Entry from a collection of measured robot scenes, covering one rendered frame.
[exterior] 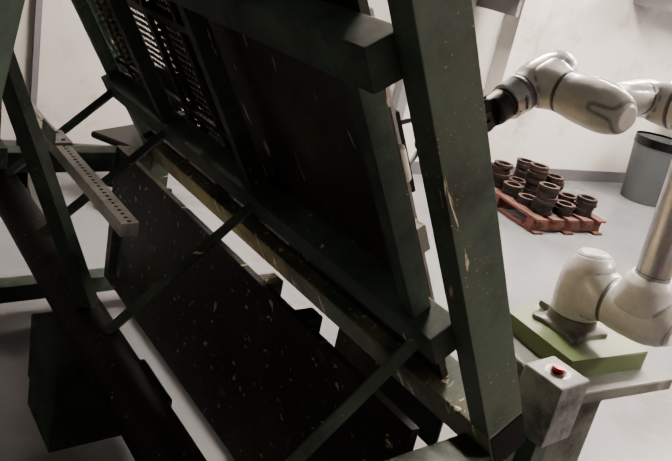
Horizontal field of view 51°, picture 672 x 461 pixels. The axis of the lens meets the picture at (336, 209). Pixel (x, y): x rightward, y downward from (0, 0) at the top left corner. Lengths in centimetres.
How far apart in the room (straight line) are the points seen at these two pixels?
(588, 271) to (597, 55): 544
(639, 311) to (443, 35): 136
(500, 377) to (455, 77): 73
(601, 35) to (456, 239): 641
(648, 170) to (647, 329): 557
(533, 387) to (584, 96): 74
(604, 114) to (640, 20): 634
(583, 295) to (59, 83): 397
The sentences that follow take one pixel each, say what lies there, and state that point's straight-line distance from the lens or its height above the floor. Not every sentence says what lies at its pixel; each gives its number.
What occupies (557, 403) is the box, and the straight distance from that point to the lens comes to 188.
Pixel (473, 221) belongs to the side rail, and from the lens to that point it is 128.
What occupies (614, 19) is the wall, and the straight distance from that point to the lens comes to 767.
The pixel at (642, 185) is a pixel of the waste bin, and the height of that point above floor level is 19.
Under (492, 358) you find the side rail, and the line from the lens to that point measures 155.
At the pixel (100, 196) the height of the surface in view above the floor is 102.
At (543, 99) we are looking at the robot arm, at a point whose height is 158.
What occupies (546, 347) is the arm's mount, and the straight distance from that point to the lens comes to 234.
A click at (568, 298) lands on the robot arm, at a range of 237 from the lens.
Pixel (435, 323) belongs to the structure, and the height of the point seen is 114.
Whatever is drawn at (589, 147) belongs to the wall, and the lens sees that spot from 799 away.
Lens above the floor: 181
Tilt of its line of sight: 20 degrees down
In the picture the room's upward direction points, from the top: 12 degrees clockwise
